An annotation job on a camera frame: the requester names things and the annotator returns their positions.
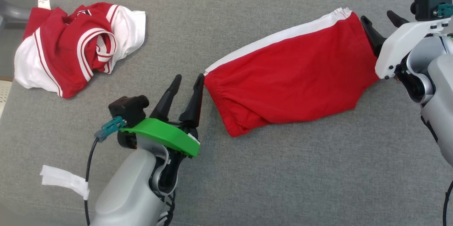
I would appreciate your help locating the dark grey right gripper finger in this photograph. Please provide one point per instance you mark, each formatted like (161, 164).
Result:
(397, 19)
(373, 38)

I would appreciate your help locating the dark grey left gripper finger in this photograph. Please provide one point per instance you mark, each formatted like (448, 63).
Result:
(166, 102)
(193, 105)

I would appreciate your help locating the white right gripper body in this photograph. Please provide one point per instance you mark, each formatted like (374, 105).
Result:
(400, 44)

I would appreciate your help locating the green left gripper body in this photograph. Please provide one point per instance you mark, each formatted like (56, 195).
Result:
(162, 134)

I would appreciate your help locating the red shorts with white stripe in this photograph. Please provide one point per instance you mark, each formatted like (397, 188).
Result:
(297, 77)

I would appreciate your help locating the red and white shirt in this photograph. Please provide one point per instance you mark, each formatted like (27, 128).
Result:
(70, 42)

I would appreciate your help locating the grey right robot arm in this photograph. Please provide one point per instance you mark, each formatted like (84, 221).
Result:
(439, 88)

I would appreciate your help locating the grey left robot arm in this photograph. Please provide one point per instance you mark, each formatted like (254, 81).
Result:
(131, 187)

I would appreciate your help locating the grey fabric sofa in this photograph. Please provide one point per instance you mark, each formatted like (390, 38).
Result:
(247, 176)

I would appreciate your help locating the white tape tag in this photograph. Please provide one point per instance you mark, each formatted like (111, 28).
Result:
(63, 180)

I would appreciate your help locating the beige perforated basket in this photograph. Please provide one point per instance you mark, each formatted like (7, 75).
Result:
(5, 95)

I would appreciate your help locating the grey metal tube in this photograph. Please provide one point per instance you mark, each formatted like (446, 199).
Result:
(12, 12)

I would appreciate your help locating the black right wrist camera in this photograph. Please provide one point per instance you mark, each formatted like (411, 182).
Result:
(428, 5)

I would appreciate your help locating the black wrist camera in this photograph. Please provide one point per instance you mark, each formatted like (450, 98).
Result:
(428, 5)
(127, 107)

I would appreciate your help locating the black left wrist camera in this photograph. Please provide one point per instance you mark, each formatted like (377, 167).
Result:
(127, 107)

